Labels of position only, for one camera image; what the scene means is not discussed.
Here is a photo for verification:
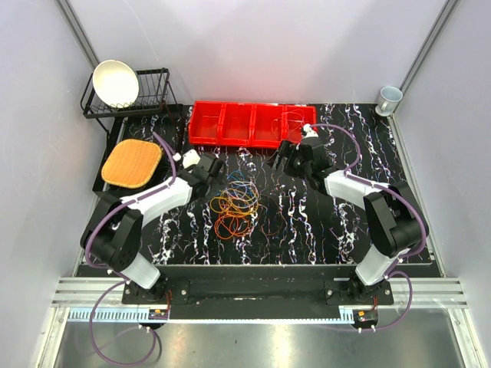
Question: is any pink thin cable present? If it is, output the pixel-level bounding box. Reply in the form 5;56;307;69
271;109;308;143

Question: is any yellow orange thin cable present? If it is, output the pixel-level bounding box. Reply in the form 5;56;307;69
209;189;261;220

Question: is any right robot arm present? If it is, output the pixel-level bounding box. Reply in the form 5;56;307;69
268;137;428;304

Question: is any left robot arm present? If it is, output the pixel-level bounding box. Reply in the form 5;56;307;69
80;154;224;304

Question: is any red bin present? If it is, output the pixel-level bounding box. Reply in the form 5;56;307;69
251;104;283;149
219;103;254;147
282;105;317;143
188;101;224;146

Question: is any woven bamboo tray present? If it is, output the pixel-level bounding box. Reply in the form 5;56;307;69
101;139;162;189

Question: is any light blue mug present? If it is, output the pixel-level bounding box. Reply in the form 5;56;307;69
375;86;404;117

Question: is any white bowl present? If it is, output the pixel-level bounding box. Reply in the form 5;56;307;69
92;60;140;108

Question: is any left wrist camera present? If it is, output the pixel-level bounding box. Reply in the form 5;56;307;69
173;149;200;169

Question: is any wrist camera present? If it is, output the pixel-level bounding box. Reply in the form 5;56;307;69
301;124;318;143
173;149;200;169

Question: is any white thin cable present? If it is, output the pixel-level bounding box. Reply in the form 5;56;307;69
224;179;261;206

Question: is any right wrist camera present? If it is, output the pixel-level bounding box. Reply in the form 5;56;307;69
301;124;318;143

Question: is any black wire dish rack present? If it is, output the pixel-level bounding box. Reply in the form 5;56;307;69
79;67;185;199

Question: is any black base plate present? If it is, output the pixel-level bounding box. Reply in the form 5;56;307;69
122;265;394;322

